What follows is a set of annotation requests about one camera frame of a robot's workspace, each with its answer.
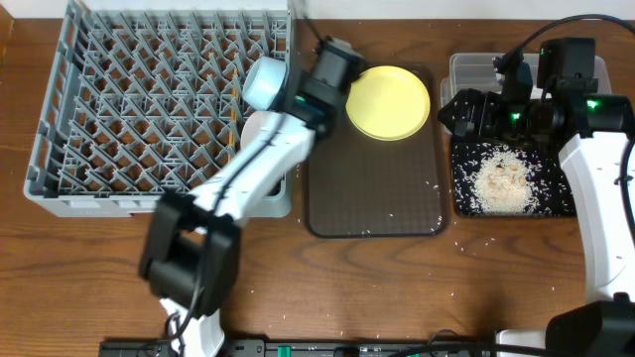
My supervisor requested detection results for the light blue bowl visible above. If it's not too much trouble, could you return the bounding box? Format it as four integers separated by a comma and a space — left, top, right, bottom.
242, 57, 287, 111

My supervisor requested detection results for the yellow round plate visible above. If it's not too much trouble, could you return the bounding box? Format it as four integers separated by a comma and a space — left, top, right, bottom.
345, 65, 432, 141

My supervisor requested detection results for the white pink bowl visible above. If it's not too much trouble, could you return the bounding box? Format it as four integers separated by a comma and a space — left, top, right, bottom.
240, 111, 278, 150

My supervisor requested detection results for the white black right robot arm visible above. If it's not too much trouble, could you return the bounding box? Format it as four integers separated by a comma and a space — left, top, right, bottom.
438, 89, 634, 356

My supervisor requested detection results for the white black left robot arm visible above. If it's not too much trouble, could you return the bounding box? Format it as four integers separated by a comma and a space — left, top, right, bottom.
139, 72, 354, 356

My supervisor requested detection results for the clear plastic waste bin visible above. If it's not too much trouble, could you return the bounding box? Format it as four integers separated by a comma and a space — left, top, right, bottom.
440, 53, 609, 135

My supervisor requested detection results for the black waste tray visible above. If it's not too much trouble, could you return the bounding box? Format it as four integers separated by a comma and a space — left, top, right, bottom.
449, 136, 577, 219

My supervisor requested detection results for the dark brown serving tray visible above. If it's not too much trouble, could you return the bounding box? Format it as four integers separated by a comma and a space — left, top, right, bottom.
302, 64, 452, 239

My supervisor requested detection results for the grey plastic dish rack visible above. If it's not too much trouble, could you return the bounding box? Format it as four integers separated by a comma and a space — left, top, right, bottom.
24, 1, 294, 217

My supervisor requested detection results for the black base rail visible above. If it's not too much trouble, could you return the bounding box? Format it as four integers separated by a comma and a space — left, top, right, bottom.
96, 338, 522, 357

